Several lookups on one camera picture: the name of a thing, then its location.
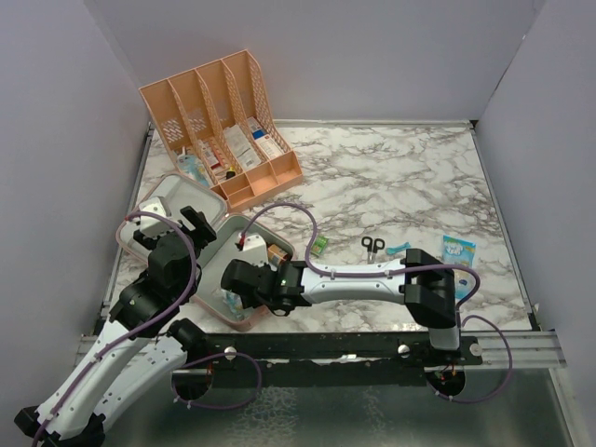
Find pink medicine kit case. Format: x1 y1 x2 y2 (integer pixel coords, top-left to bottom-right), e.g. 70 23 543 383
139 172 295 332

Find brown medicine bottle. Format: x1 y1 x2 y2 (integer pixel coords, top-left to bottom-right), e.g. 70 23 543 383
267 244 291 267

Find clear bandage bag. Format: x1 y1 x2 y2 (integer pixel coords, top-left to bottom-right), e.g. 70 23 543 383
223 291 245 320

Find small green box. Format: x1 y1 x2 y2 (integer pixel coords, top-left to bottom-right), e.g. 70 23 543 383
310 236 329 257

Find black handled scissors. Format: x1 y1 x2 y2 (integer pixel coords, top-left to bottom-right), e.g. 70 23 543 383
360 236 386 264

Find small teal strip packet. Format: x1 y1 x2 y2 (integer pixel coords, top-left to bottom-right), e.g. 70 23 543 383
386 242 411 256

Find blue tissue pack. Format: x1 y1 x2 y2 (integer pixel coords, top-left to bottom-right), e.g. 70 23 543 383
440 235 477 302

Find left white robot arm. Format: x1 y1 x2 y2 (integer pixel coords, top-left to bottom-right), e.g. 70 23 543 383
15 206 216 445

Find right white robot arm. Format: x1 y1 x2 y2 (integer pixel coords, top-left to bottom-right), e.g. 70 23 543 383
221 249 462 364

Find red white medicine box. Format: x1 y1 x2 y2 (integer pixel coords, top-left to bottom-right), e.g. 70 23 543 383
198 140 225 169

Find blue white medicine box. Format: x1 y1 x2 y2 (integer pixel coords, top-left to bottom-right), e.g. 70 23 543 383
247 116 283 159

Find blue patterned pouch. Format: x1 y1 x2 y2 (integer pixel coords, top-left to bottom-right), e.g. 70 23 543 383
177 155 211 187

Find small dark bottle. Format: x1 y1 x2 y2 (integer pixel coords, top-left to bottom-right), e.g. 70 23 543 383
225 168 237 180

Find orange plastic file organizer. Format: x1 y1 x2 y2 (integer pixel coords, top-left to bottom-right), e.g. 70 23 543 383
140 50 304 211

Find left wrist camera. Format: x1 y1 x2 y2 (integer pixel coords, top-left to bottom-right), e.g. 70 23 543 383
138 197 171 237

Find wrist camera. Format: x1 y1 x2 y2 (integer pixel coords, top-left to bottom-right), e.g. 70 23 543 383
138 197 171 237
239 234 268 266

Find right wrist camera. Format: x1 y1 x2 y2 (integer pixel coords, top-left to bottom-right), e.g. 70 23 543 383
239 234 268 266

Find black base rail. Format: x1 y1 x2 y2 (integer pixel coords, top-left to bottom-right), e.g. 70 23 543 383
167 318 482 388

